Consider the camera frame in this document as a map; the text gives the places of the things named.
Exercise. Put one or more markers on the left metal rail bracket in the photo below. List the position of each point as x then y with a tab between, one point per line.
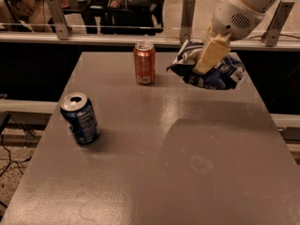
60	23

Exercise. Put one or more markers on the right metal rail bracket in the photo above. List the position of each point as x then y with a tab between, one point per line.
271	35

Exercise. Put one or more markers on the person in background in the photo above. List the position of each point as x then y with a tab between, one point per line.
27	15

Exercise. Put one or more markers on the metal rail bracket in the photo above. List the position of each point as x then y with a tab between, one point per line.
187	19
60	23
271	35

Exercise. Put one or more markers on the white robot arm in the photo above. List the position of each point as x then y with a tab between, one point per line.
232	20

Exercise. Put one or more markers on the blue soda can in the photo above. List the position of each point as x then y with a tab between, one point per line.
78	110

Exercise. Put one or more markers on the orange soda can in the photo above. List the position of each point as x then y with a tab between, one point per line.
144	61

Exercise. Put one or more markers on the horizontal metal rail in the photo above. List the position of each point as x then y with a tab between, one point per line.
161	42

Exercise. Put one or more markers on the middle metal rail bracket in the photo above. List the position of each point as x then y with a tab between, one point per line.
187	19

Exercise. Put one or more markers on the black office chair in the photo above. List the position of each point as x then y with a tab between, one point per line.
124	17

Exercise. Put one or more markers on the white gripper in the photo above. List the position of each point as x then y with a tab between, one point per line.
233	20

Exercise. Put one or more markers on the blue chip bag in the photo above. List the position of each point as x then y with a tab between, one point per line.
229	72

